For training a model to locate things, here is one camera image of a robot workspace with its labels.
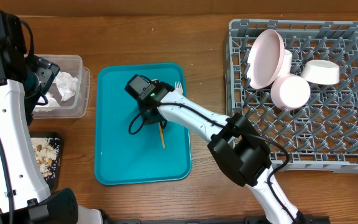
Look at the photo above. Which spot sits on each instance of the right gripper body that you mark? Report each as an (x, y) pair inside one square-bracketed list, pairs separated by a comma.
[(151, 116)]

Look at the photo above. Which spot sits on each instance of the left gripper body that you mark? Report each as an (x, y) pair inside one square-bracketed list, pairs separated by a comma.
[(46, 72)]

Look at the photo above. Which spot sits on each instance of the white napkin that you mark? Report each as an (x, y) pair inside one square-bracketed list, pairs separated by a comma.
[(64, 86)]

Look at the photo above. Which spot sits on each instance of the wooden chopstick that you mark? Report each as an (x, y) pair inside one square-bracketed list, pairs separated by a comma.
[(161, 134)]

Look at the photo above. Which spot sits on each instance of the rice and peanut scraps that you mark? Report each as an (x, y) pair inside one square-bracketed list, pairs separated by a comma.
[(46, 155)]

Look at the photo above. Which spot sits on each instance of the pink plate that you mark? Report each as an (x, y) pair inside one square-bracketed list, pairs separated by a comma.
[(265, 59)]

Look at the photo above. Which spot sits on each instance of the pink bowl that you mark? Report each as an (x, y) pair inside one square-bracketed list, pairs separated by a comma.
[(290, 92)]

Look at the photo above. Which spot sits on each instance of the white plastic cup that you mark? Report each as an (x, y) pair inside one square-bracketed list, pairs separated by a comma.
[(286, 64)]

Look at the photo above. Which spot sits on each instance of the white bowl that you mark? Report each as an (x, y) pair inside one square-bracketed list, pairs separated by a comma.
[(322, 72)]

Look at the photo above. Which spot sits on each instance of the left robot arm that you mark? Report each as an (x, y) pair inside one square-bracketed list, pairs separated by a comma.
[(25, 78)]

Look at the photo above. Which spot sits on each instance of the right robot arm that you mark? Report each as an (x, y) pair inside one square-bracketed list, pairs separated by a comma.
[(239, 151)]

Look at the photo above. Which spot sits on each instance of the black waste tray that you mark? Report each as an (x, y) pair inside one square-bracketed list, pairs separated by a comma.
[(52, 183)]

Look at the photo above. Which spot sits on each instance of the grey dishwasher rack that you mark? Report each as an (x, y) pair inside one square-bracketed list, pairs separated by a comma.
[(322, 135)]

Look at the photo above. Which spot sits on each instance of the clear plastic bin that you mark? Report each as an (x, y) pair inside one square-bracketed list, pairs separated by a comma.
[(76, 106)]

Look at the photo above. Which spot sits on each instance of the white plastic fork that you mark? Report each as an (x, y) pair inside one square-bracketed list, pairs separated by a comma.
[(178, 87)]

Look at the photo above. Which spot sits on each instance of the teal plastic tray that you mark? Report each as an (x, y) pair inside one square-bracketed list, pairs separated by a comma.
[(123, 158)]

